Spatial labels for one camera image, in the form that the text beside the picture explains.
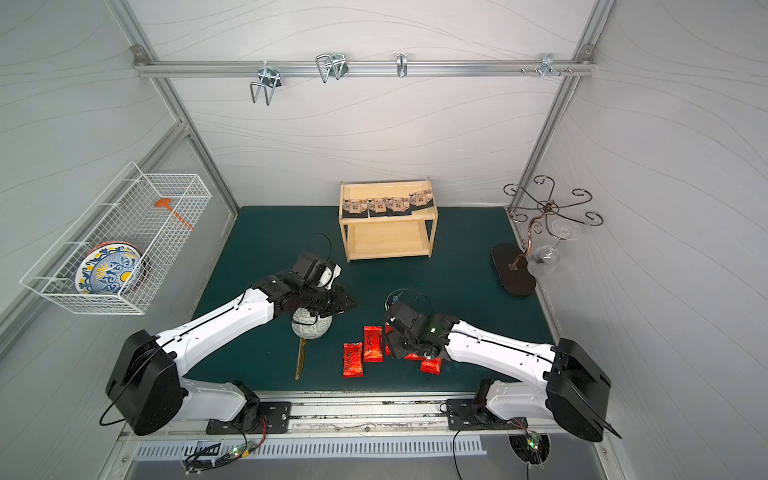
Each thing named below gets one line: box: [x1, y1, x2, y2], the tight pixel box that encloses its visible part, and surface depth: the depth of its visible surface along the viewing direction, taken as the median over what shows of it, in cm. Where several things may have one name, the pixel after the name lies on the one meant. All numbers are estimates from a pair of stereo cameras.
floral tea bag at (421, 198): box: [416, 190, 428, 207], surface depth 96 cm
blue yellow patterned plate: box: [75, 241, 145, 296], surface depth 62 cm
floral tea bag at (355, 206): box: [343, 198, 368, 214], surface depth 95 cm
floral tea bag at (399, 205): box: [393, 198, 405, 212], surface depth 95 cm
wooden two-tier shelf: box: [339, 178, 439, 263], surface depth 106 cm
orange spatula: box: [154, 198, 195, 231], surface depth 80 cm
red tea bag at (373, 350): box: [363, 326, 384, 363], surface depth 86 cm
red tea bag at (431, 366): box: [420, 357, 443, 376], surface depth 82 cm
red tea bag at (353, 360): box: [343, 342, 364, 379], surface depth 82 cm
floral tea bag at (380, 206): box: [375, 198, 387, 213], surface depth 95 cm
